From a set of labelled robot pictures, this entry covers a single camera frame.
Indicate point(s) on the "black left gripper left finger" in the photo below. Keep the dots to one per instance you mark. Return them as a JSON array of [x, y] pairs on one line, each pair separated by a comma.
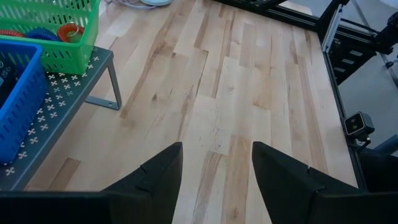
[[149, 193]]

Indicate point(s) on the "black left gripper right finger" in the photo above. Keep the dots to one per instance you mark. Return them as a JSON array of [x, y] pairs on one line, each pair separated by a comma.
[[295, 193]]

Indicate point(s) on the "green plastic basket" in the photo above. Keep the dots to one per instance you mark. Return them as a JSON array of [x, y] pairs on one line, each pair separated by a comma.
[[71, 59]]

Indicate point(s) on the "blue plastic basket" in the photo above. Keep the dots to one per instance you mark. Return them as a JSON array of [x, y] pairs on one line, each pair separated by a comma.
[[18, 102]]

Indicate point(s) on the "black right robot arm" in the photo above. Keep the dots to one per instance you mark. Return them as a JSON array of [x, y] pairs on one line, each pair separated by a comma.
[[388, 35]]

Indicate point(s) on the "grey perforated metal riser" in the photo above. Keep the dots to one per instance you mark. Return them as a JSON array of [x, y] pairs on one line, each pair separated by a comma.
[[59, 102]]

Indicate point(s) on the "silver aluminium extrusion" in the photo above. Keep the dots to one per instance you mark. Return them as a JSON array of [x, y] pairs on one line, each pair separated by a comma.
[[331, 31]]

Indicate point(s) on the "black table-level camera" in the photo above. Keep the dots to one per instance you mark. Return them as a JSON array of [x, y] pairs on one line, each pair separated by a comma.
[[359, 124]]

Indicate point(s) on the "white camera on stand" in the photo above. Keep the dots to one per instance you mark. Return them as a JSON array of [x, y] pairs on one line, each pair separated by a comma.
[[130, 3]]

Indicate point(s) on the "white security camera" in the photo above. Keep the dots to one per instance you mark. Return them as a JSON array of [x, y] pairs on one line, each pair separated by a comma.
[[155, 2]]

